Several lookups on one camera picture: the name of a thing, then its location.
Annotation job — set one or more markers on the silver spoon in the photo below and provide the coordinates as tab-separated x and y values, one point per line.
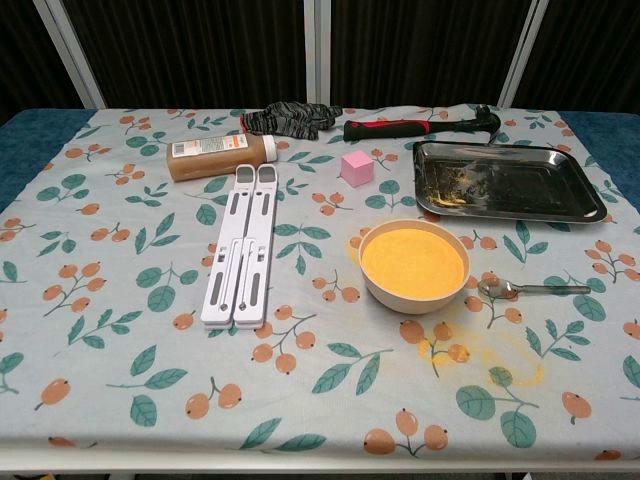
500	289

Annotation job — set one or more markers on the off-white bowl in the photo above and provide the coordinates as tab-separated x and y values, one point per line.
415	302

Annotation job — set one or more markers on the metal tray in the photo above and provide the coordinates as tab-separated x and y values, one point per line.
520	185

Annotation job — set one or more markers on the white folding laptop stand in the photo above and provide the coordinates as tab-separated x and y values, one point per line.
250	235

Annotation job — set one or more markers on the pink cube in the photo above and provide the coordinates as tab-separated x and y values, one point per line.
356	170

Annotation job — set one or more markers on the yellow powder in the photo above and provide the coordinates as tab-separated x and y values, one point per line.
412	260

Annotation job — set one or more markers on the grey striped knit glove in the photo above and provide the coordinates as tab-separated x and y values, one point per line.
290	120

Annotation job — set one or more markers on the black red claw hammer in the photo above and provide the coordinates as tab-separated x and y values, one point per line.
385	129

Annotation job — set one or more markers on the brown juice bottle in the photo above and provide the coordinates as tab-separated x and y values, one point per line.
215	161

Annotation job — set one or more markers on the floral fruit pattern tablecloth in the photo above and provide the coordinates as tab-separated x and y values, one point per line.
125	260

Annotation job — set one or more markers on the dark ribbed partition panel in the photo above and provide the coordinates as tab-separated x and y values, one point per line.
190	50
590	55
20	55
420	50

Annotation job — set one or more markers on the white metal partition post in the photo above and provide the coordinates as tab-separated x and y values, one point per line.
70	55
522	55
316	50

